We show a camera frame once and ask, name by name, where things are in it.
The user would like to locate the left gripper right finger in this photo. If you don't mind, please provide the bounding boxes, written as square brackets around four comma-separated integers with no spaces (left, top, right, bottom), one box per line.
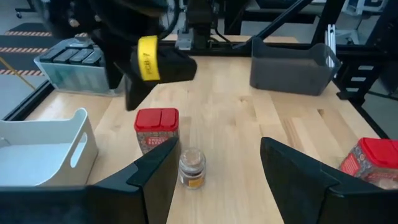
[260,137,374,224]

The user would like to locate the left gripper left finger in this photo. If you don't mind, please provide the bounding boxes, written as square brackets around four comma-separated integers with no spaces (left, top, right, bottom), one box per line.
[90,137,182,224]

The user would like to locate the silver aluminium bracket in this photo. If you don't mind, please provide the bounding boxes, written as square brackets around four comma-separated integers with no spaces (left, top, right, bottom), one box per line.
[175,30,193,51]

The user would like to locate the clear plastic bin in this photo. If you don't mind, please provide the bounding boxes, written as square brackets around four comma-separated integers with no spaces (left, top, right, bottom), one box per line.
[33,37,125,96]

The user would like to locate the red-lid smoked paprika tin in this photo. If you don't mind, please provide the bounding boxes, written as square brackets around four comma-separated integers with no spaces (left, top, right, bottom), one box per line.
[338,137,398,184]
[134,108,180,156]

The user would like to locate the yellow PCB-7 label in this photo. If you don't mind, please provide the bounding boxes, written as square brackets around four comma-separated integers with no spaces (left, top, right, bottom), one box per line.
[137,35,161,82]

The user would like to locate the black metal table frame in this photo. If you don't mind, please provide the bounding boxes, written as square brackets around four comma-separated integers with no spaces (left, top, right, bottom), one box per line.
[2,0,398,141]

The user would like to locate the black mat, orange stripes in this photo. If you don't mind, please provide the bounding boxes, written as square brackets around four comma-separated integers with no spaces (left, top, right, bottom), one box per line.
[0,21,90,77]

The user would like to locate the dark grey plastic bin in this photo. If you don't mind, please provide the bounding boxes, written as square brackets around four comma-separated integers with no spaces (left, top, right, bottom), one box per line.
[249,37,342,96]

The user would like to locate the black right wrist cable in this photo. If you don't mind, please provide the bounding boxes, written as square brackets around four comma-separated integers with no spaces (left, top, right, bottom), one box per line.
[157,0,183,41]

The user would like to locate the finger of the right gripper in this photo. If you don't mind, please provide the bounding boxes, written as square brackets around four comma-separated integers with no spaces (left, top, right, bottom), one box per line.
[124,74,156,112]
[105,59,125,91]

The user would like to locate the white plastic bin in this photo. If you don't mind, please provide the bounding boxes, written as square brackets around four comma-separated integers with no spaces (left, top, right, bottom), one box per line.
[0,108,100,187]

